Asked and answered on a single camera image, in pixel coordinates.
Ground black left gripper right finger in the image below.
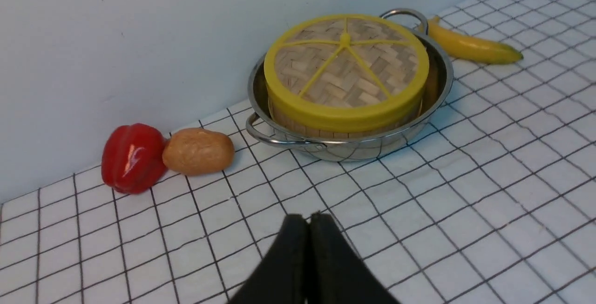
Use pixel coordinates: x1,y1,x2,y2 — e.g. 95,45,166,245
306,212,399,304

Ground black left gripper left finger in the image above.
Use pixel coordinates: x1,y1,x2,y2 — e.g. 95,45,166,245
229,214,309,304

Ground yellow bamboo steamer basket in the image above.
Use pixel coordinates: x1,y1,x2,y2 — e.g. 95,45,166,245
266,84,425,139

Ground yellow bamboo steamer lid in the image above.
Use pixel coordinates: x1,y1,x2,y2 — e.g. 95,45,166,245
264,14,430,133

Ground stainless steel pot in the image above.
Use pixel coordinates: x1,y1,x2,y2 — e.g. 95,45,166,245
245,8,454,162

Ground brown potato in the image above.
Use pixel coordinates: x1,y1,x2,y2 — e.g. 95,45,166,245
162,128,236,176

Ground red bell pepper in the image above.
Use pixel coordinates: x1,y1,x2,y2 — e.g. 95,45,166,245
102,123,168,194

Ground yellow banana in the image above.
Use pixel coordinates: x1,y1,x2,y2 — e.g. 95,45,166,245
427,16,524,65

